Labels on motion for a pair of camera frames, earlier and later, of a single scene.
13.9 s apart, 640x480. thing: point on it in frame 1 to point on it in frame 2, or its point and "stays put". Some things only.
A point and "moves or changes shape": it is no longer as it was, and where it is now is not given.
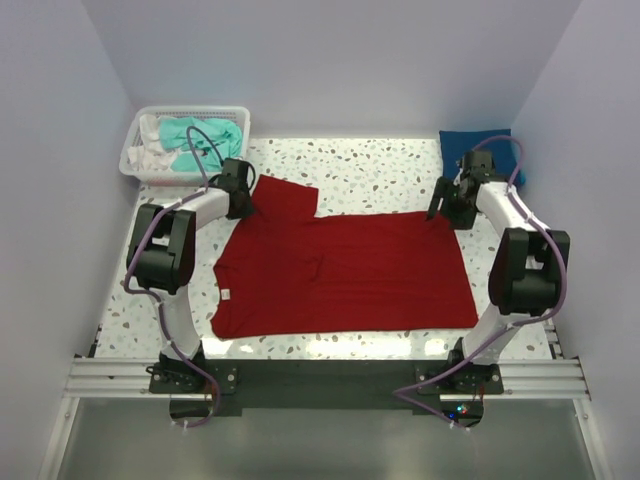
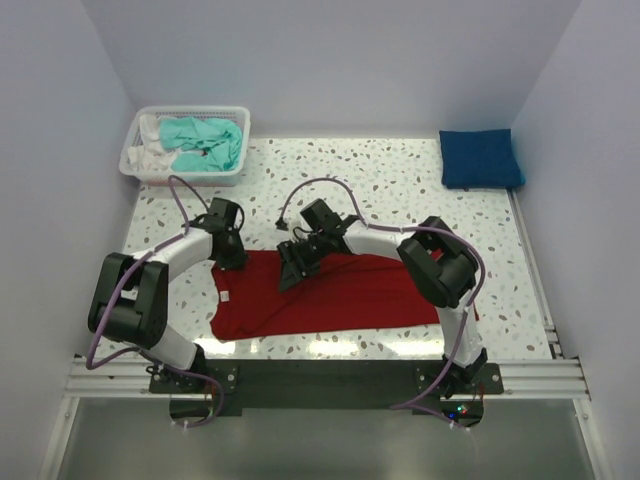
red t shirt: (283, 269) moves or changes shape
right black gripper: (451, 206) to (298, 261)
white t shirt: (151, 155) stays put
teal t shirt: (226, 134) stays put
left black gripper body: (241, 205) to (230, 255)
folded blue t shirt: (454, 144) stays put
